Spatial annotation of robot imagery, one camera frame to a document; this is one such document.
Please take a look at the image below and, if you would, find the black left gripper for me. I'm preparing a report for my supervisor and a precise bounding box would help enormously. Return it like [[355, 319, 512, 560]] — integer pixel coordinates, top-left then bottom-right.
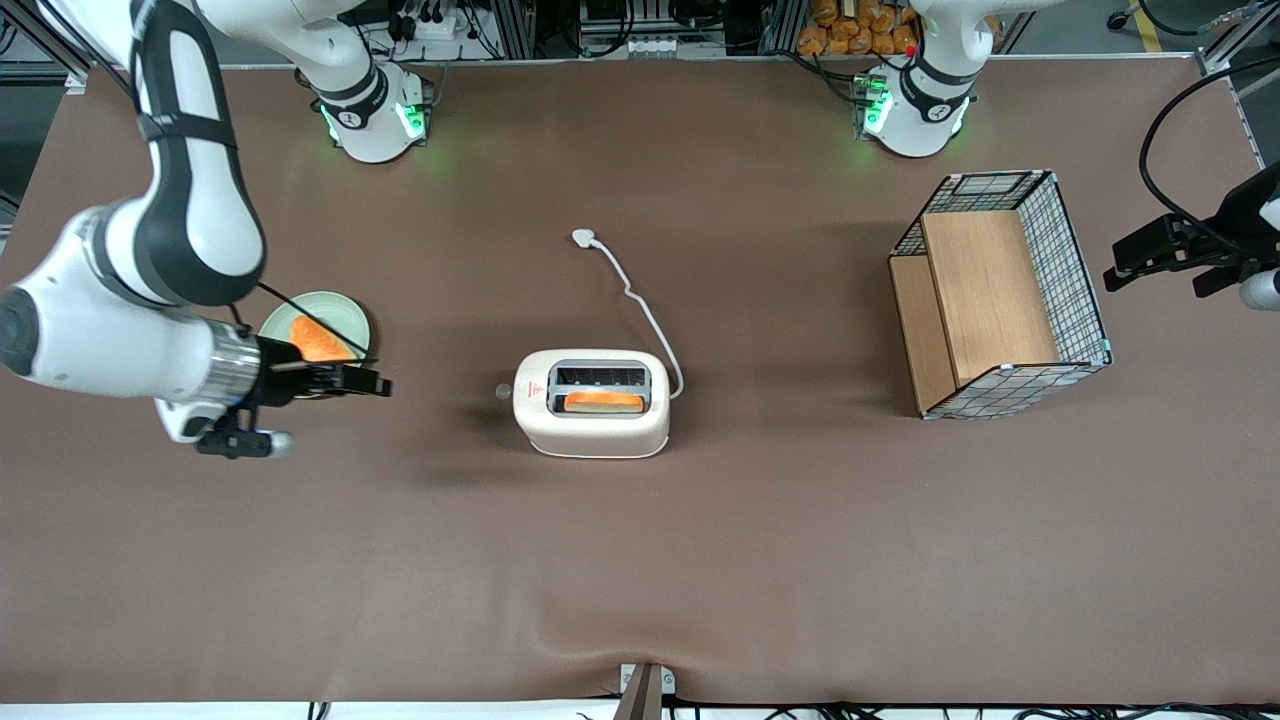
[[1104, 163, 1280, 293]]

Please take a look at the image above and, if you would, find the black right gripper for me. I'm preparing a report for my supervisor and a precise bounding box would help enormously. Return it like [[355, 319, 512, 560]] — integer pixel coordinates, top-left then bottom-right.
[[244, 336, 394, 408]]

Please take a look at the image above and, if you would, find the white two-slot toaster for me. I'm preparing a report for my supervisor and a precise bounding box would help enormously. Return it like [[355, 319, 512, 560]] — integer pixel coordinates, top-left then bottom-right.
[[513, 349, 672, 460]]

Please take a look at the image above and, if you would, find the triangular orange pastry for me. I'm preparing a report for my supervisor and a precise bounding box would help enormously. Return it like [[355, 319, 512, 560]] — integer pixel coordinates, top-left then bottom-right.
[[290, 315, 358, 363]]

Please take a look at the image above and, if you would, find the pale green plate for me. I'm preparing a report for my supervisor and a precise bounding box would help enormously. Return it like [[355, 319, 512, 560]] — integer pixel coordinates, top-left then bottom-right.
[[258, 290, 373, 364]]

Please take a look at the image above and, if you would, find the orange toast slice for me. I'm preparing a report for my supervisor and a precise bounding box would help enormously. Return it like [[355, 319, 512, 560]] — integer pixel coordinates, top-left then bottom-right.
[[564, 391, 647, 415]]

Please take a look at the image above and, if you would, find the bag of orange bread rolls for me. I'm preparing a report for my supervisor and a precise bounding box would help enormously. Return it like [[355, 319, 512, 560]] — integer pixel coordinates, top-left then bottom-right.
[[796, 0, 923, 57]]

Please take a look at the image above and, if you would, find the white power strip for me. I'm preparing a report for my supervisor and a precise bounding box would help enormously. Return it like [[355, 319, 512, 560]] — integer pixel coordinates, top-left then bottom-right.
[[393, 5, 473, 43]]

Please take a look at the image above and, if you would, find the brown table cover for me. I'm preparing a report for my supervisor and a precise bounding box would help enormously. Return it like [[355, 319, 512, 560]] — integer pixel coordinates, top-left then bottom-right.
[[0, 55, 1280, 707]]

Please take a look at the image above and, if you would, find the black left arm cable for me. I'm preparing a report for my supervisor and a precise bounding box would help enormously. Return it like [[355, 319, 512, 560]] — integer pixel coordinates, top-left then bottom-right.
[[1139, 60, 1280, 253]]

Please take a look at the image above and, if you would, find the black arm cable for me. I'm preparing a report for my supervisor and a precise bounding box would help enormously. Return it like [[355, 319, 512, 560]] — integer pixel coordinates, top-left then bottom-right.
[[232, 282, 374, 360], [1139, 60, 1280, 253]]

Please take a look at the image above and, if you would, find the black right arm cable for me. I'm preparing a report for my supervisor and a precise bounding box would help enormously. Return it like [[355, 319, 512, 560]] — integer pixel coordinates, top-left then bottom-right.
[[232, 282, 374, 360]]

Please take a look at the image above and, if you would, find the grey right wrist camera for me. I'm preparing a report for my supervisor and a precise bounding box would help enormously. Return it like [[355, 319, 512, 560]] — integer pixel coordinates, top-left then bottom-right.
[[194, 404, 297, 462]]

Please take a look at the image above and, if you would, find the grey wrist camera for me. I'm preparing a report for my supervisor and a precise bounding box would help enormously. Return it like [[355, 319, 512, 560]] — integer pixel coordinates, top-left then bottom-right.
[[194, 404, 297, 462], [1194, 262, 1280, 312]]

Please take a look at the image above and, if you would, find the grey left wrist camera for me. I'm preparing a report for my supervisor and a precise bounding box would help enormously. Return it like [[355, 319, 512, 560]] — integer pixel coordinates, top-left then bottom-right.
[[1194, 262, 1280, 312]]

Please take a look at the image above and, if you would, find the wire basket with wooden shelf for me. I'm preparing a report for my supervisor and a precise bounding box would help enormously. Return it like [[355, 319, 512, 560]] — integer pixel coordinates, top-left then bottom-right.
[[888, 169, 1115, 422]]

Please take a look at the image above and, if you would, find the aluminium frame profile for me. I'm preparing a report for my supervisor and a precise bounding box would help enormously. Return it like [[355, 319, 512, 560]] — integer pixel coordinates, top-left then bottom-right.
[[1194, 0, 1280, 77], [0, 0, 111, 93]]

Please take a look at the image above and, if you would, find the white power cord with plug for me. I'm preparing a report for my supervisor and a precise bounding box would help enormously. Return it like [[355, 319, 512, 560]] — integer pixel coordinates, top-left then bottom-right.
[[571, 228, 687, 402]]

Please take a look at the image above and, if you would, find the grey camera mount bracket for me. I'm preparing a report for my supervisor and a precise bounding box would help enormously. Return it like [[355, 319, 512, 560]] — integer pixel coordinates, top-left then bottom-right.
[[612, 661, 677, 720]]

